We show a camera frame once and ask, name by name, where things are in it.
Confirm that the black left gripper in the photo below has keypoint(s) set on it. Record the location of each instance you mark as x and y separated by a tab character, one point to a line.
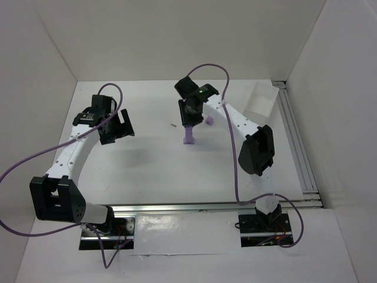
116	130

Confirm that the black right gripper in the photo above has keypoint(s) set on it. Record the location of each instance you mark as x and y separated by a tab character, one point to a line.
191	118

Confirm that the purple wood block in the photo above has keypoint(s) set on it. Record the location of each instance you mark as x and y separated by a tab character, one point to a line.
189	140
209	121
189	129
188	135

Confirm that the white perforated metal bin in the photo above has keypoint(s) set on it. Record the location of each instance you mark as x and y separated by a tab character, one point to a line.
262	99

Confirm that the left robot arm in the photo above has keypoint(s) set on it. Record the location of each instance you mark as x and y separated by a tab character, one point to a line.
55	195

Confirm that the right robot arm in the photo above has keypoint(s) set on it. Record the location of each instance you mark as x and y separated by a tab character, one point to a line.
252	145

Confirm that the aluminium rail front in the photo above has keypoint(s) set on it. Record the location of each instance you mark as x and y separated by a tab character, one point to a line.
205	207

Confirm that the aluminium rail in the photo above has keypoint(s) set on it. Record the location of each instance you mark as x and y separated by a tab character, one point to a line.
311	195
205	207

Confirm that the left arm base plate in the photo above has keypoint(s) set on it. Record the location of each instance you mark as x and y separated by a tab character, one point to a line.
120	235

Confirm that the aluminium rail right side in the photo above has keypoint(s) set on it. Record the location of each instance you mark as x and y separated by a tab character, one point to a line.
311	195

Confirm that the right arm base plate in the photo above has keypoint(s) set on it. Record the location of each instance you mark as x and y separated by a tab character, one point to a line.
253	234

